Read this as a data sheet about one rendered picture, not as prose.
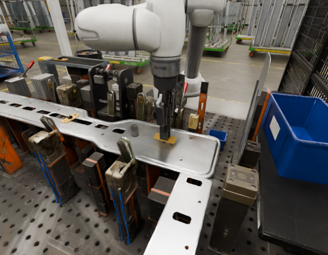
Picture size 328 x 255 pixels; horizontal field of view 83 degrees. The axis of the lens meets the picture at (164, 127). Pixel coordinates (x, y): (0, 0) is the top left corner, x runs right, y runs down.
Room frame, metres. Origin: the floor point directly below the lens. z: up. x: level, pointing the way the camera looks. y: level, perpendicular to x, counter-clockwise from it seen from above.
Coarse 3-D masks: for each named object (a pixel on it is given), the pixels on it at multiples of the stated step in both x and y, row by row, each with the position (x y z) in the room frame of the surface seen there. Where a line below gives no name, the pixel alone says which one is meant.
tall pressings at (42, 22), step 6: (30, 6) 14.92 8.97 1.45; (36, 6) 14.68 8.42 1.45; (42, 6) 14.55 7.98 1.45; (36, 12) 14.84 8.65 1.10; (42, 12) 14.56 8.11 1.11; (36, 18) 14.99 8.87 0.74; (42, 18) 14.56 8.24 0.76; (48, 18) 14.31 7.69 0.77; (36, 24) 14.99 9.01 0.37; (42, 24) 14.73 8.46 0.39; (48, 24) 14.49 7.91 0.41
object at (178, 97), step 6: (180, 78) 0.68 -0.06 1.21; (180, 84) 0.71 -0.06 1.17; (180, 90) 0.69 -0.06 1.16; (174, 96) 0.70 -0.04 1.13; (180, 96) 0.69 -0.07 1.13; (174, 102) 0.69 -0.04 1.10; (180, 102) 0.68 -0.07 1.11; (174, 108) 0.69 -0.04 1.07; (180, 108) 0.68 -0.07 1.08; (174, 114) 0.70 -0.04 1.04
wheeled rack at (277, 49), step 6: (288, 24) 7.00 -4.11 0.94; (300, 24) 6.83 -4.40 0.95; (318, 24) 6.61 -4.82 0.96; (276, 30) 7.11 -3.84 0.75; (282, 42) 6.99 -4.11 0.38; (252, 48) 6.59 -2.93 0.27; (258, 48) 6.56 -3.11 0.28; (264, 48) 6.51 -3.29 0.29; (270, 48) 6.43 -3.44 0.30; (276, 48) 6.36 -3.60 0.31; (282, 48) 6.47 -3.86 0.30; (288, 48) 6.39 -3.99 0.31; (252, 54) 6.64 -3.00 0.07
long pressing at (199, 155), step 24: (0, 96) 0.99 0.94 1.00; (24, 96) 0.98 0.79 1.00; (24, 120) 0.72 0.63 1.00; (96, 120) 0.72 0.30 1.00; (120, 120) 0.71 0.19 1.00; (96, 144) 0.55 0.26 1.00; (144, 144) 0.55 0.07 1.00; (168, 144) 0.55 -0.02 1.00; (192, 144) 0.55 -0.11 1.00; (216, 144) 0.55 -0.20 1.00; (168, 168) 0.43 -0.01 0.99; (192, 168) 0.42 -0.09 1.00
